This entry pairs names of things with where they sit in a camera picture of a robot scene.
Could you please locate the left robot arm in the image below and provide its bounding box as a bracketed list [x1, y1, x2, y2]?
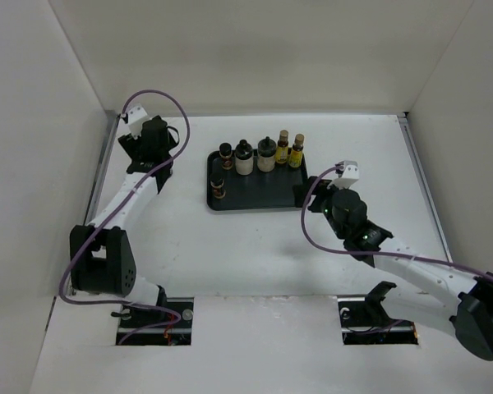
[70, 116, 179, 328]

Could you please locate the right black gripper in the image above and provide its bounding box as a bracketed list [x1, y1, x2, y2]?
[293, 176, 351, 240]

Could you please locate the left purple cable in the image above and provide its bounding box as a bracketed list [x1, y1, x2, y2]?
[59, 88, 189, 345]

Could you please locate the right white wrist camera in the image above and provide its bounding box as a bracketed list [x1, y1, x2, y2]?
[333, 160, 360, 189]

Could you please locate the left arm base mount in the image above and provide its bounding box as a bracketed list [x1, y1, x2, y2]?
[111, 298, 195, 346]

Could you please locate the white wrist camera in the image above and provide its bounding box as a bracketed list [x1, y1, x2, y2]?
[333, 160, 360, 189]
[122, 103, 150, 139]

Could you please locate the white powder shaker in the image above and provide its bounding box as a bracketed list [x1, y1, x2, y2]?
[257, 136, 277, 172]
[234, 140, 254, 176]

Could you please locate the black plastic tray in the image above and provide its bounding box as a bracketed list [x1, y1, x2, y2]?
[206, 149, 309, 211]

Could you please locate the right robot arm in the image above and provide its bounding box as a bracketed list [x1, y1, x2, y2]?
[293, 176, 493, 361]

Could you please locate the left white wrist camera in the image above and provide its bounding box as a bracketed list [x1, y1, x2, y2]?
[122, 103, 150, 139]

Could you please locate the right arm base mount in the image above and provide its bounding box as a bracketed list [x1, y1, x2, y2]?
[337, 282, 418, 346]

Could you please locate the small spice jar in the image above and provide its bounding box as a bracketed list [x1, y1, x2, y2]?
[219, 143, 233, 171]
[210, 172, 226, 199]

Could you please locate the yellow label bottle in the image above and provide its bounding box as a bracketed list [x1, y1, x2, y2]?
[288, 134, 305, 168]
[275, 130, 288, 165]

